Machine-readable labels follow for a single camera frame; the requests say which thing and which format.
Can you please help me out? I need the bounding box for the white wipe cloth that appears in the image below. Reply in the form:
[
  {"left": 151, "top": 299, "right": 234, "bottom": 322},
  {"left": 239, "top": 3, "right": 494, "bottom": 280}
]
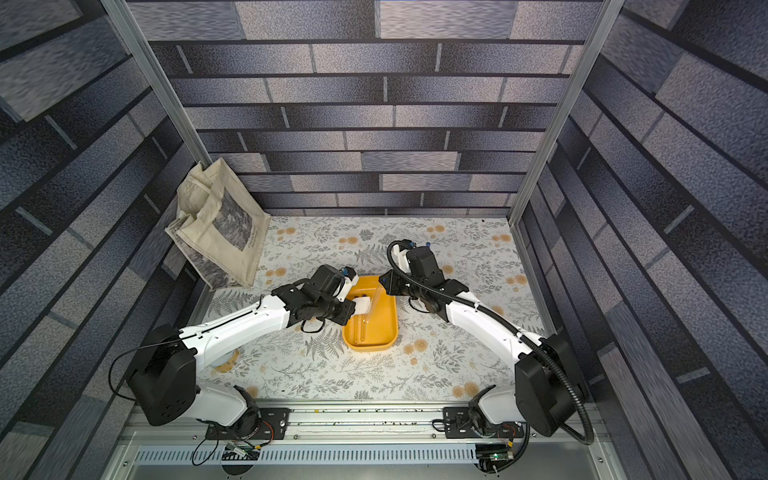
[{"left": 353, "top": 297, "right": 372, "bottom": 316}]

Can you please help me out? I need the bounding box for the yellow plastic tray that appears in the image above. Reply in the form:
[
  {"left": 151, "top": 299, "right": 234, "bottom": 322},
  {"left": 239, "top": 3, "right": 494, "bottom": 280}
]
[{"left": 342, "top": 276, "right": 399, "bottom": 352}]

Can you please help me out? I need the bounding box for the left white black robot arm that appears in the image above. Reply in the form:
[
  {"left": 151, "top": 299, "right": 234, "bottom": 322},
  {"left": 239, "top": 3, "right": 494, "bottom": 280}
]
[{"left": 125, "top": 277, "right": 372, "bottom": 427}]

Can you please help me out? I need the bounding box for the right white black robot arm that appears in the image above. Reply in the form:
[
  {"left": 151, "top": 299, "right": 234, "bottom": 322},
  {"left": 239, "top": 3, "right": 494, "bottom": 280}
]
[{"left": 379, "top": 270, "right": 594, "bottom": 445}]

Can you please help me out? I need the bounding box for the beige canvas tote bag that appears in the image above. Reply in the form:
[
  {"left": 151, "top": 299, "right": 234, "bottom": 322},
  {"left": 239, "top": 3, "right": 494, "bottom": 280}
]
[{"left": 165, "top": 158, "right": 270, "bottom": 290}]

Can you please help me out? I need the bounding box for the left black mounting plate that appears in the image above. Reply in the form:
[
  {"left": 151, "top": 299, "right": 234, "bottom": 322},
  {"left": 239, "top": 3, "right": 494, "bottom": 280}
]
[{"left": 205, "top": 408, "right": 290, "bottom": 443}]

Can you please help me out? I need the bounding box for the black mounting plate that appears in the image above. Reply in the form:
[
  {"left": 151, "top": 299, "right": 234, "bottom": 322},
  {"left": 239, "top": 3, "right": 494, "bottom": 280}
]
[
  {"left": 442, "top": 406, "right": 525, "bottom": 440},
  {"left": 205, "top": 408, "right": 290, "bottom": 443}
]

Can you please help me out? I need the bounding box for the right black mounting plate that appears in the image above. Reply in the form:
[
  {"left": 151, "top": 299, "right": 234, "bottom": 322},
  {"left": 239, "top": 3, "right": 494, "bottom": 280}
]
[{"left": 442, "top": 406, "right": 525, "bottom": 440}]

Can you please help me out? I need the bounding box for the left green circuit board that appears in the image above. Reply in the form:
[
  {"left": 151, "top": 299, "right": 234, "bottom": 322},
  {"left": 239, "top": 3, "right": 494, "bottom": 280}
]
[{"left": 222, "top": 442, "right": 261, "bottom": 462}]

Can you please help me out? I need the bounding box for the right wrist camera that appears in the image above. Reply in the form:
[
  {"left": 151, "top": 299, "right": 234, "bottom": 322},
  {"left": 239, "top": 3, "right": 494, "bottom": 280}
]
[{"left": 395, "top": 240, "right": 446, "bottom": 288}]

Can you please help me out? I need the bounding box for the black corrugated cable conduit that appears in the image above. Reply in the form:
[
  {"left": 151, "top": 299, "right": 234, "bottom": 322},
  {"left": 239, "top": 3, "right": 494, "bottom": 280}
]
[{"left": 386, "top": 239, "right": 595, "bottom": 446}]

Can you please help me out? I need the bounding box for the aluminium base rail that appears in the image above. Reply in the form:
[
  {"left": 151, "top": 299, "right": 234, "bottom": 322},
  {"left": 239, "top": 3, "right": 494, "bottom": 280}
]
[{"left": 116, "top": 400, "right": 613, "bottom": 445}]

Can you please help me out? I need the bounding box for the white slotted cable duct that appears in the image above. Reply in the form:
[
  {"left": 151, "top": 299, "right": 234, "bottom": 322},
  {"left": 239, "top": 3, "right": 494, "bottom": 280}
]
[{"left": 135, "top": 444, "right": 477, "bottom": 466}]

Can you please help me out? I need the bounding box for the right aluminium frame post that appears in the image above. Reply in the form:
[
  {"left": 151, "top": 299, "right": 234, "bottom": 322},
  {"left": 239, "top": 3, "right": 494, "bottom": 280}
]
[{"left": 508, "top": 0, "right": 625, "bottom": 229}]

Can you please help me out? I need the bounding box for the aluminium frame post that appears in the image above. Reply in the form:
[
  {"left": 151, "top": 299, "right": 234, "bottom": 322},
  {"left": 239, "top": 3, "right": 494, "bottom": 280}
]
[
  {"left": 508, "top": 0, "right": 625, "bottom": 229},
  {"left": 100, "top": 0, "right": 211, "bottom": 166}
]

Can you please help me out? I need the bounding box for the left aluminium frame post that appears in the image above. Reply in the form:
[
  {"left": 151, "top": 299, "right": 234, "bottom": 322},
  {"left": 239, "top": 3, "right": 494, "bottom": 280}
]
[{"left": 100, "top": 0, "right": 211, "bottom": 166}]

